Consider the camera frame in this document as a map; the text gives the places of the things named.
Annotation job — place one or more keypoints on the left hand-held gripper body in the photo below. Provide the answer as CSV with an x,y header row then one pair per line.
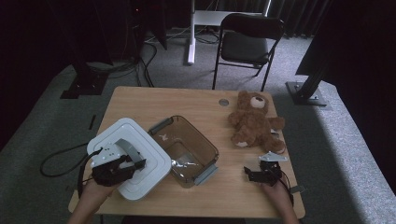
x,y
109,169

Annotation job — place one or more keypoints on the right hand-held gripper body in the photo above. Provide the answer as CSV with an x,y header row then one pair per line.
x,y
271,172

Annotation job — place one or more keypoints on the brown teddy bear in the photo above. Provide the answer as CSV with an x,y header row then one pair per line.
x,y
255,127

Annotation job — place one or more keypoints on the clear plastic storage box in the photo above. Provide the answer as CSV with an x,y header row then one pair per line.
x,y
183,146

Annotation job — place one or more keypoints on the person's right hand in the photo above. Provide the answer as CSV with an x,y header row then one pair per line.
x,y
277,193

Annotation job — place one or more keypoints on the person's left hand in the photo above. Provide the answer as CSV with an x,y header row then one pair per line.
x,y
96,194

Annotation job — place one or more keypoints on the grey tape piece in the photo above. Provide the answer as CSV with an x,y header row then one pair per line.
x,y
299,188

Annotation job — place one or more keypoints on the black tape strip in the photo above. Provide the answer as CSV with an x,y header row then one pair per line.
x,y
92,122

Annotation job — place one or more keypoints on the grey round table grommet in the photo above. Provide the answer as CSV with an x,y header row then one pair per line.
x,y
223,102

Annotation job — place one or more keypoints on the black metal stand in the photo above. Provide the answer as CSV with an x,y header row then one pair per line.
x,y
84,84
306,93

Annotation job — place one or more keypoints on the black folding chair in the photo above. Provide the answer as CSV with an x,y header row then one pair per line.
x,y
246,43

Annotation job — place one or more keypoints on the dark equipment cabinet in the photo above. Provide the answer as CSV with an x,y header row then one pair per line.
x,y
140,31

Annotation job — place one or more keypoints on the dark curtain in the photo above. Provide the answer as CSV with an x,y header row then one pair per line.
x,y
299,15

